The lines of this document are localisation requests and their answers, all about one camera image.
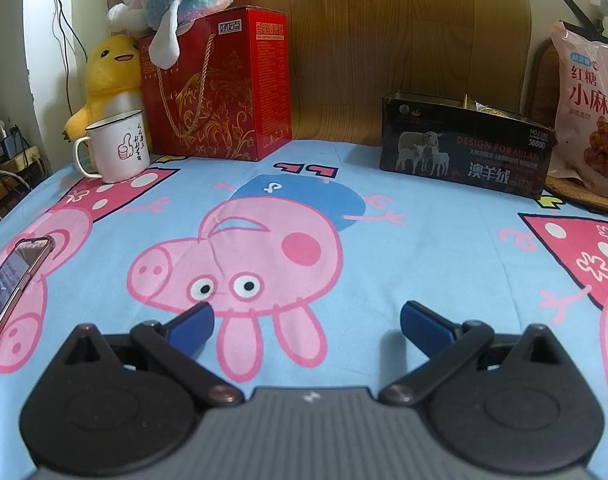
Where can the beige power strip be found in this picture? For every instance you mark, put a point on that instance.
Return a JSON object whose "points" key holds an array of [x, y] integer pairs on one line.
{"points": [[21, 160]]}

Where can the white enamel mug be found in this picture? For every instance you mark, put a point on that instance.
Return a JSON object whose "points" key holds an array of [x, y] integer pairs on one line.
{"points": [[121, 147]]}

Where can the smartphone in pink case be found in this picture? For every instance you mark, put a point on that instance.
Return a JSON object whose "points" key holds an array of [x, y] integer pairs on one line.
{"points": [[9, 285]]}

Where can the yellow duck plush toy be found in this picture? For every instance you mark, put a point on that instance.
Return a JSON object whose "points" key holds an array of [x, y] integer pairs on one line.
{"points": [[111, 75]]}

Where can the red gift box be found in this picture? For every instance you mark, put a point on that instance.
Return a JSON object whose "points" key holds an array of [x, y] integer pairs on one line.
{"points": [[234, 85]]}

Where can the black power adapter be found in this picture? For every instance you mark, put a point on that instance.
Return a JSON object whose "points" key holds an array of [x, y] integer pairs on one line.
{"points": [[12, 144]]}

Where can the pink snack bag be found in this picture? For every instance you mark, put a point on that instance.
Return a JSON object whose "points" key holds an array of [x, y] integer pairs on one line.
{"points": [[593, 110]]}

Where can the black tape cross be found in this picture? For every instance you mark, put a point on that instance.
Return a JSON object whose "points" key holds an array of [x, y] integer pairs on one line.
{"points": [[586, 17]]}

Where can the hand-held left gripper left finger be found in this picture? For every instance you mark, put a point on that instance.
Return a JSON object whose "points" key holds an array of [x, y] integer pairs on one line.
{"points": [[191, 326]]}

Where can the black printed box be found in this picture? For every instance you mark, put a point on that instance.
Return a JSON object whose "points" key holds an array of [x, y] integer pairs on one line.
{"points": [[463, 155]]}

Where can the gold-edged pastry packet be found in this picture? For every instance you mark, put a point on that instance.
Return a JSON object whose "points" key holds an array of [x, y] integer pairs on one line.
{"points": [[488, 108]]}

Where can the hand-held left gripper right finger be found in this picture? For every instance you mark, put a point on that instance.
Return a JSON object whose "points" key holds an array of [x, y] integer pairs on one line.
{"points": [[423, 325]]}

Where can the wooden headboard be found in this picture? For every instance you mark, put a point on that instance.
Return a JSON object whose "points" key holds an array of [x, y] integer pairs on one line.
{"points": [[359, 35]]}

